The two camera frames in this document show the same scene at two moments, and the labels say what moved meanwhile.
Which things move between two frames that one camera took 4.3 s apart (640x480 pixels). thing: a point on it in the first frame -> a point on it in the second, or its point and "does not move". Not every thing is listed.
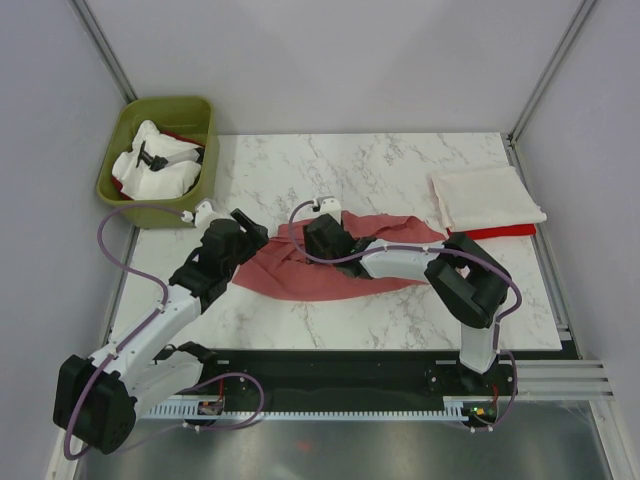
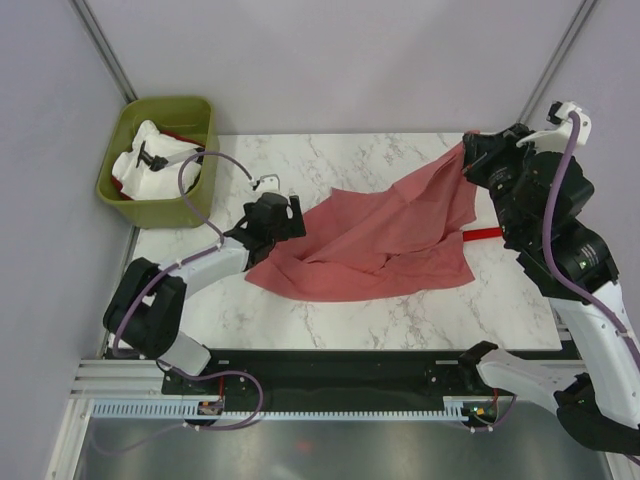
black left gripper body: (249, 242) -> (291, 228)
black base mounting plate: (340, 376) does not move
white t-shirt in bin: (143, 183) does not move
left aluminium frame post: (95, 38) does not move
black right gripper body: (313, 251) -> (499, 167)
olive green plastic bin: (193, 118) does not move
